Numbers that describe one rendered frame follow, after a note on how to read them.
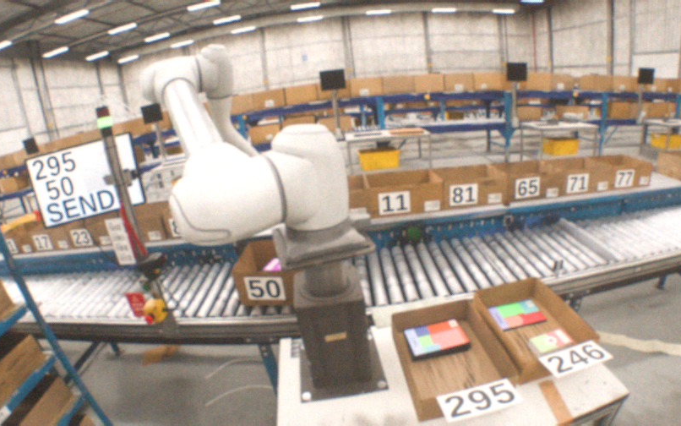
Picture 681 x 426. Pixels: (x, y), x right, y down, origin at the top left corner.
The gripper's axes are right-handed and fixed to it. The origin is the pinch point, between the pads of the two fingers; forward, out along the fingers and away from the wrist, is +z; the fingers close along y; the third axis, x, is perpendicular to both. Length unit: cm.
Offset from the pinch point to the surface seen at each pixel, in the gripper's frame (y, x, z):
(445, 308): 45, 80, 3
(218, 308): 20.5, -10.4, 10.8
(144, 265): 37, -27, -21
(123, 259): 31, -41, -21
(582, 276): 31, 152, 12
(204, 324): 30.9, -14.2, 11.6
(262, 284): 20.6, 12.9, -0.3
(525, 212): -26, 152, 3
